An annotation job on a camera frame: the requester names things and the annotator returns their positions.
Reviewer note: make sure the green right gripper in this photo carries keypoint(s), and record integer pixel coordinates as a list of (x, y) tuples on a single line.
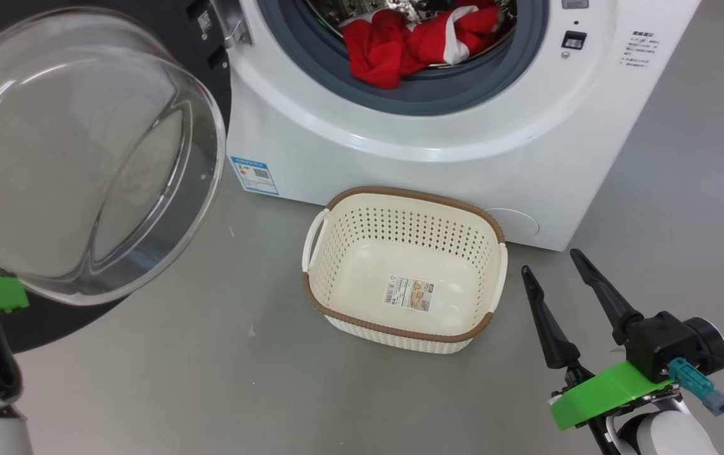
[(602, 395)]

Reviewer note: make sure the round glass washing machine door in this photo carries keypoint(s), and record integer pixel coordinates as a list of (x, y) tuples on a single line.
[(84, 158)]

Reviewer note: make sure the red and white garment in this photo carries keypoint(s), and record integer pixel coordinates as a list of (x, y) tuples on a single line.
[(387, 50)]

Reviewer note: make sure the white product label sticker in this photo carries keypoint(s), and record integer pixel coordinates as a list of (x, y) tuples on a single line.
[(409, 293)]

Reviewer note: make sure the cream perforated laundry basket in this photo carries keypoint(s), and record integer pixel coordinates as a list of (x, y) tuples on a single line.
[(406, 253)]

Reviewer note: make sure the white front-load washing machine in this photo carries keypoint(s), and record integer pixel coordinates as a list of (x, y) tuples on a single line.
[(400, 158)]

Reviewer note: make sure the blue energy label sticker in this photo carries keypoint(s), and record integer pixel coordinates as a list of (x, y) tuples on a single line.
[(254, 175)]

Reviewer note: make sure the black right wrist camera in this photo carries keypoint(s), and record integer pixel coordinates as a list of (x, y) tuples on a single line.
[(671, 341)]

